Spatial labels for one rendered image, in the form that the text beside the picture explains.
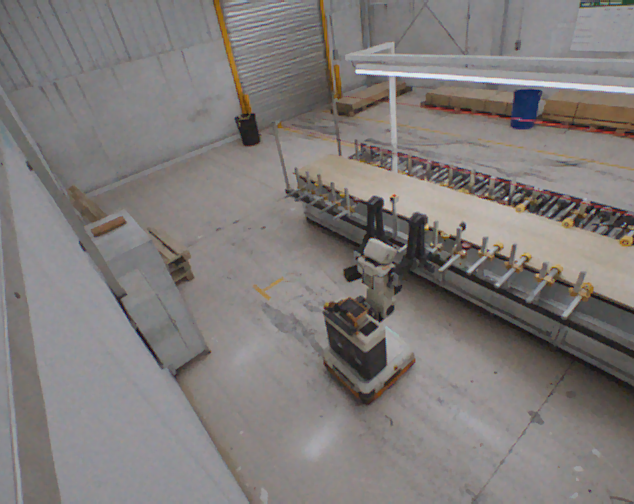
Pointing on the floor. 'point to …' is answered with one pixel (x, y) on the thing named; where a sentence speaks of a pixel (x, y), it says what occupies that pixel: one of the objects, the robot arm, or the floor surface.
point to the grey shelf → (122, 247)
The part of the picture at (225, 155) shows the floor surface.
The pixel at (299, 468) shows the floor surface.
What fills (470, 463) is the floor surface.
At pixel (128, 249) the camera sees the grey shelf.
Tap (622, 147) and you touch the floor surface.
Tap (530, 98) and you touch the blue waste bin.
